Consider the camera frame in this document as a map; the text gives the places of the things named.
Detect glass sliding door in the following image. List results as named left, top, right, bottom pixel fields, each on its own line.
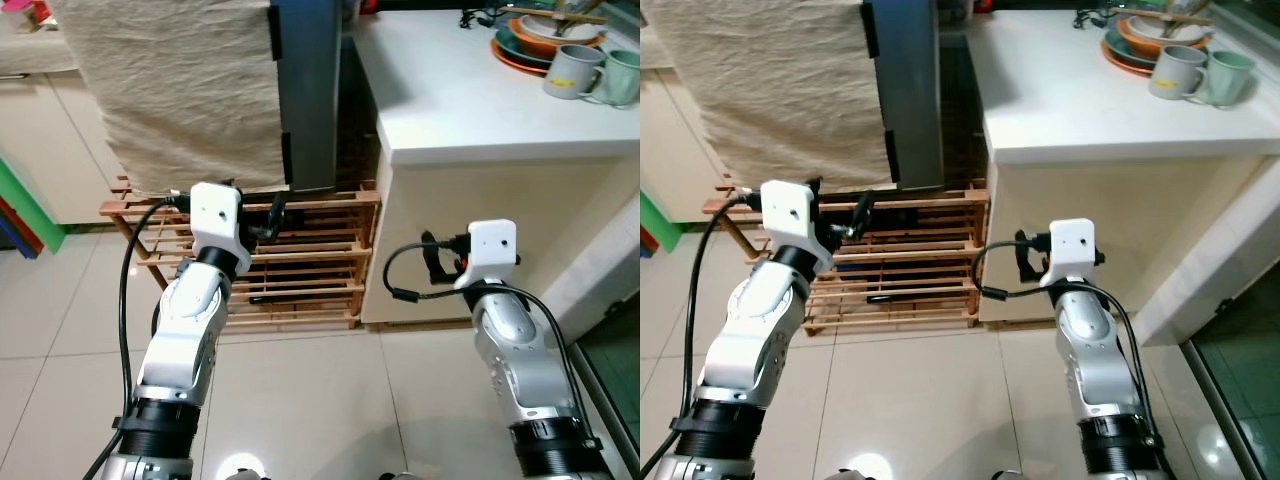
left=1180, top=270, right=1280, bottom=480
left=570, top=290, right=641, bottom=451

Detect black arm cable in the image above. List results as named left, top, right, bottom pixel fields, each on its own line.
left=85, top=190, right=196, bottom=480
left=640, top=188, right=766, bottom=480
left=972, top=240, right=1171, bottom=451
left=383, top=243, right=596, bottom=451

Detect beige linen cloth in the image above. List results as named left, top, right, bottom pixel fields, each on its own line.
left=50, top=0, right=291, bottom=196
left=642, top=0, right=896, bottom=193

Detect dark green bowl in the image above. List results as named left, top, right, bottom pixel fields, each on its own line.
left=1105, top=22, right=1216, bottom=66
left=495, top=20, right=606, bottom=69

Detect orange plate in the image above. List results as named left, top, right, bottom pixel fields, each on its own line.
left=489, top=35, right=561, bottom=79
left=1103, top=38, right=1161, bottom=79

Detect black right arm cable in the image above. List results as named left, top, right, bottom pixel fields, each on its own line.
left=383, top=243, right=596, bottom=451
left=972, top=240, right=1171, bottom=451

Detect pale green mug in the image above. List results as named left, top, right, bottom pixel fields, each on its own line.
left=588, top=48, right=641, bottom=109
left=1195, top=48, right=1257, bottom=109

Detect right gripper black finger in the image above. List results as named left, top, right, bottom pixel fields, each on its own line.
left=1015, top=232, right=1041, bottom=286
left=420, top=232, right=448, bottom=286

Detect grey mug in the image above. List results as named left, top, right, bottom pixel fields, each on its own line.
left=543, top=44, right=607, bottom=101
left=1148, top=44, right=1209, bottom=101

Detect wooden chopsticks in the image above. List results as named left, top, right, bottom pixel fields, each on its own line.
left=1110, top=5, right=1216, bottom=26
left=505, top=5, right=611, bottom=26

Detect orange bowl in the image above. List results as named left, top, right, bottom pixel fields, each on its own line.
left=1118, top=15, right=1216, bottom=51
left=515, top=12, right=606, bottom=51

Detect green plastic bin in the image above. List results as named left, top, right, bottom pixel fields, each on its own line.
left=640, top=190, right=682, bottom=256
left=0, top=155, right=67, bottom=256

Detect white counter cabinet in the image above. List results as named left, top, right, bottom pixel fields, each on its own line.
left=965, top=8, right=1280, bottom=346
left=350, top=8, right=641, bottom=331

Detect grey metal panel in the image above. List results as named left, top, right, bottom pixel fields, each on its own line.
left=865, top=0, right=946, bottom=193
left=268, top=0, right=343, bottom=194

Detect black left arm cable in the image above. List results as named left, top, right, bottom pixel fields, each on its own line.
left=640, top=188, right=766, bottom=480
left=85, top=190, right=196, bottom=480

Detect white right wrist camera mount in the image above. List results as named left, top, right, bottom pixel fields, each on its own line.
left=1040, top=217, right=1101, bottom=292
left=454, top=219, right=521, bottom=293

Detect wooden slatted rack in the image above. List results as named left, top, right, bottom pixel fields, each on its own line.
left=700, top=178, right=991, bottom=336
left=98, top=178, right=383, bottom=331

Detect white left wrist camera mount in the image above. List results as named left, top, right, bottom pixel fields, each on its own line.
left=189, top=182, right=247, bottom=273
left=759, top=180, right=832, bottom=274

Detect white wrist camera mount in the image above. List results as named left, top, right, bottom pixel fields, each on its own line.
left=759, top=180, right=832, bottom=274
left=189, top=182, right=247, bottom=273
left=1040, top=217, right=1101, bottom=292
left=454, top=219, right=521, bottom=293

